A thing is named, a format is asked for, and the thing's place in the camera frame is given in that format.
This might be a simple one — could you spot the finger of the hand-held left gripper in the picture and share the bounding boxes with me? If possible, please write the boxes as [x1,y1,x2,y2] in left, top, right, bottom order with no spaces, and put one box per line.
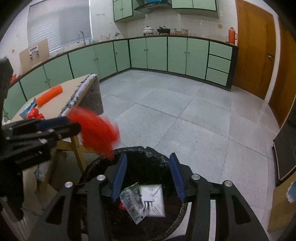
[11,123,81,149]
[2,116,70,135]

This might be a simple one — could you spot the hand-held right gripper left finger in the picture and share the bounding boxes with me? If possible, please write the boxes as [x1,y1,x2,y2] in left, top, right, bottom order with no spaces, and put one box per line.
[28,153,127,241]

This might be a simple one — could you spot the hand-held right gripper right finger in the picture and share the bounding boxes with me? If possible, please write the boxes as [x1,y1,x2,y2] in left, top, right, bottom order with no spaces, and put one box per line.
[169,153,270,241]

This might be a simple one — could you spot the clear plastic wrapper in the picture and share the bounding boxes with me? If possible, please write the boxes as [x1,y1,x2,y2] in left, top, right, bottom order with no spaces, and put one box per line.
[120,183,148,225]

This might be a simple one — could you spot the long orange foam net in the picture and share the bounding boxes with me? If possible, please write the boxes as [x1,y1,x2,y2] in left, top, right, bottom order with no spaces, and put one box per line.
[36,85,63,107]

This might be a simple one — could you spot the blue milk carton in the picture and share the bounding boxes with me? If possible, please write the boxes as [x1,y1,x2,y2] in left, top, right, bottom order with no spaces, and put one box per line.
[19,103,35,118]

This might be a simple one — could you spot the black bagged trash bin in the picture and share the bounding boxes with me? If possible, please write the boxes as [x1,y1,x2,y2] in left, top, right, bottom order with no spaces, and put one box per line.
[77,146,186,241]

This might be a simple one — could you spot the white carton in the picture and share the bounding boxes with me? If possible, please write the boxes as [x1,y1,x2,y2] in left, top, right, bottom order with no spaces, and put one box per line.
[140,184,166,218]

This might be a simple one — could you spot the wooden table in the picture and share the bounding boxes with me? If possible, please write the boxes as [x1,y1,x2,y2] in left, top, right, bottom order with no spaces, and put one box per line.
[23,137,88,214]

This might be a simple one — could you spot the brown cardboard box with print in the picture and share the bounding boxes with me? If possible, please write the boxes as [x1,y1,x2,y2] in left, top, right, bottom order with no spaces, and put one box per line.
[19,39,51,73]

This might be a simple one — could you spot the white window blind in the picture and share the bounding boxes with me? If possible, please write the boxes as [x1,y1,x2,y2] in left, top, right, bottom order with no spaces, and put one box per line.
[27,0,92,52]

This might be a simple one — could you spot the black panel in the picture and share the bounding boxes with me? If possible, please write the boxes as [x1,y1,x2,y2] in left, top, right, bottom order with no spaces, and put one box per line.
[273,120,296,186]

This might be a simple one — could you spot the green base cabinets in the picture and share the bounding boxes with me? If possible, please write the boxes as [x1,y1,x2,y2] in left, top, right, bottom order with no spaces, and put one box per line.
[0,36,238,121]

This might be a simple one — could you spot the wooden door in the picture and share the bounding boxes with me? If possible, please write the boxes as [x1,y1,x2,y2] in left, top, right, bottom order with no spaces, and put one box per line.
[268,17,296,128]
[232,0,278,100]

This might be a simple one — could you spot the range hood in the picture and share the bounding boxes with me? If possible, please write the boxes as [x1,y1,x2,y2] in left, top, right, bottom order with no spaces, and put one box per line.
[134,0,172,13]

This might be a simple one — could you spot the orange thermos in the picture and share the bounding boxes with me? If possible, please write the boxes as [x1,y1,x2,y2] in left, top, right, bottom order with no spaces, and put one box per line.
[228,27,237,44]

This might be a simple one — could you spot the green wall cabinets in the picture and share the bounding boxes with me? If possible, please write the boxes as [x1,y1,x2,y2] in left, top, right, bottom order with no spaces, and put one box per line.
[112,0,220,23]

